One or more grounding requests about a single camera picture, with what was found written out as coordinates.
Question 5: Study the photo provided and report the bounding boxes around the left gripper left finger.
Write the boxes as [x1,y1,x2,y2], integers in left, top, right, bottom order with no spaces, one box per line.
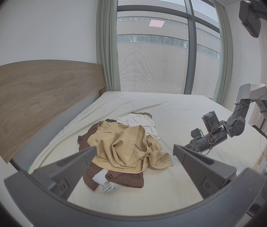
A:
[33,146,98,200]

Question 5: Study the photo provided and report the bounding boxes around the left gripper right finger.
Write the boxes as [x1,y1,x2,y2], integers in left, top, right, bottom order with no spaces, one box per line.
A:
[172,144,237,201]

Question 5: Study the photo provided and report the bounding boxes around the tan shorts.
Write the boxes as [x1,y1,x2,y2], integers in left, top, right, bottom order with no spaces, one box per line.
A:
[87,120,174,174]

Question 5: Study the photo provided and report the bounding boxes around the bed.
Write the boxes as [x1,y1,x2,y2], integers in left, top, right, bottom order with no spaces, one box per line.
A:
[0,60,267,203]

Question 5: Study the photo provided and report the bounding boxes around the pale grey garment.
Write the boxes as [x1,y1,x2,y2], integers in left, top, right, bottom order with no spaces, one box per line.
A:
[92,169,120,194]

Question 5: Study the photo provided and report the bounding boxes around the brown garment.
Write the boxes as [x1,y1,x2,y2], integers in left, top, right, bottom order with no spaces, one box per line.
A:
[78,126,145,191]

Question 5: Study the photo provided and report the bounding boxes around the white garment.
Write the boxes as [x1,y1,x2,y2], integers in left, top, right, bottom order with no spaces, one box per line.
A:
[114,113,160,140]

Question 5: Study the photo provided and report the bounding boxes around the olive green garment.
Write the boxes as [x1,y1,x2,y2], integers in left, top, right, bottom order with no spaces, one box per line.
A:
[131,112,153,118]

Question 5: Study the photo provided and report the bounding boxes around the grey-green curtain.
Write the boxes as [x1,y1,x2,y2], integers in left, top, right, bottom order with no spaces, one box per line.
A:
[213,0,234,109]
[96,0,121,92]

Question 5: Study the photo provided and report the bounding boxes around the window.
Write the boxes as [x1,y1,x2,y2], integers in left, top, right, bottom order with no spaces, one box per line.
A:
[117,0,221,99]

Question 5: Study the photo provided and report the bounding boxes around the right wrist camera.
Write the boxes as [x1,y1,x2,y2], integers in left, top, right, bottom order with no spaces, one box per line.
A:
[190,128,204,139]

